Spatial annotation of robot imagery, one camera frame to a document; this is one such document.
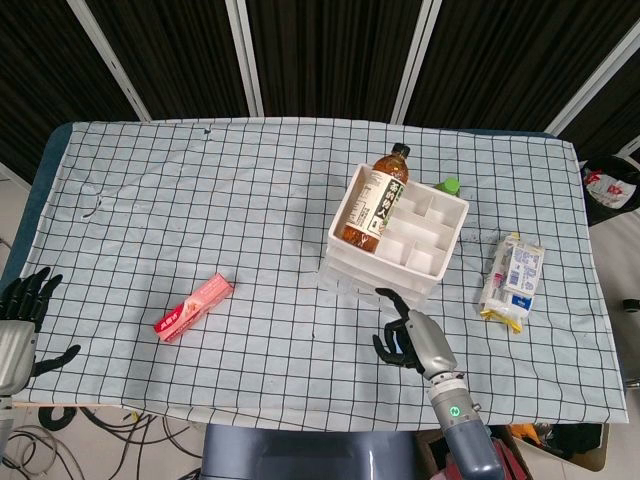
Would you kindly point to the white black checked tablecloth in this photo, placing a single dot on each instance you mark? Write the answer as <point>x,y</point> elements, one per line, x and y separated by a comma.
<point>225,210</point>

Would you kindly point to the red toothpaste box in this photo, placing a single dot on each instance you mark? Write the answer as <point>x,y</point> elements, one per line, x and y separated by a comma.
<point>195,307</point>

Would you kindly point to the brown tea bottle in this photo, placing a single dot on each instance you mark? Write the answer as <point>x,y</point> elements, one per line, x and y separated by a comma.
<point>380,200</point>

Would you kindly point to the blue table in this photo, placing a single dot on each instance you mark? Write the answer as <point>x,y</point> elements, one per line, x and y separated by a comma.
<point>47,155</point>

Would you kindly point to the white partition frame post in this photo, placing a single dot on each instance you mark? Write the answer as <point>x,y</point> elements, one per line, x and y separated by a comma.
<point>595,75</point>
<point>110,60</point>
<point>412,60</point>
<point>245,55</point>

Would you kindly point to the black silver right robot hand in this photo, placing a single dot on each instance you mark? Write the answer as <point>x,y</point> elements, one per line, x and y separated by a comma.
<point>432,345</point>

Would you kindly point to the black round knob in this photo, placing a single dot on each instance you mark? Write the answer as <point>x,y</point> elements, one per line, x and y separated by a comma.
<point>632,305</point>

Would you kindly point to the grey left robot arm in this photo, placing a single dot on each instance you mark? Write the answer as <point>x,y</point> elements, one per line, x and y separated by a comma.
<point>4,415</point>

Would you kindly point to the white plastic storage box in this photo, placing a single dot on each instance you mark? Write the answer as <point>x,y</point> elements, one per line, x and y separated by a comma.
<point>425,225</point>

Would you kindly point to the white blue snack package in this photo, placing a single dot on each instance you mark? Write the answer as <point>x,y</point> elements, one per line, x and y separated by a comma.
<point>515,280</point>

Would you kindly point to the cardboard box with clutter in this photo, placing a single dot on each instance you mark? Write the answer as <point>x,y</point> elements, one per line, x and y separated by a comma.
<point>540,440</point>

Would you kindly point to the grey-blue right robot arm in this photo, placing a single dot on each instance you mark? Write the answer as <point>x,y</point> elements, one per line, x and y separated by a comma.
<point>465,430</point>

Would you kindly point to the grey-blue robot torso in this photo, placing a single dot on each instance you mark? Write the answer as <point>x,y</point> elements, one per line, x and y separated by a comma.
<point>300,455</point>

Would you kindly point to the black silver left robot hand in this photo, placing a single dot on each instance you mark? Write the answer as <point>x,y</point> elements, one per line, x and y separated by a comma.
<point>15,350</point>

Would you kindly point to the green bottle cap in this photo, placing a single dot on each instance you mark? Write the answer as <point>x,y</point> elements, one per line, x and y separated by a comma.
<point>448,186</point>

